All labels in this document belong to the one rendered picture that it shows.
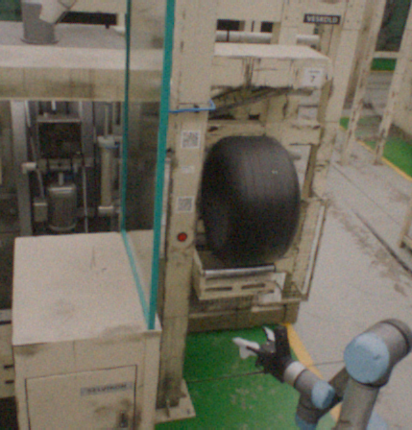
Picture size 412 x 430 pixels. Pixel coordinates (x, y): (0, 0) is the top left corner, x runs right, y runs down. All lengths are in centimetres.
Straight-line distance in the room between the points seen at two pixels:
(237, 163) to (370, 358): 105
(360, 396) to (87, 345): 76
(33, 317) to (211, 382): 178
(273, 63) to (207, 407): 178
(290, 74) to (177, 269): 100
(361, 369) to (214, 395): 172
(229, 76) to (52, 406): 150
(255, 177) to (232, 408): 140
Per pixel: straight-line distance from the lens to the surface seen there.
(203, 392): 322
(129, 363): 167
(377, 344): 156
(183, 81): 215
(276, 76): 256
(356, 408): 170
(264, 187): 226
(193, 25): 212
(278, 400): 325
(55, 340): 158
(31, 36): 235
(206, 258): 278
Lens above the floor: 230
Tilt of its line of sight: 29 degrees down
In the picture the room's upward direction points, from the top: 6 degrees clockwise
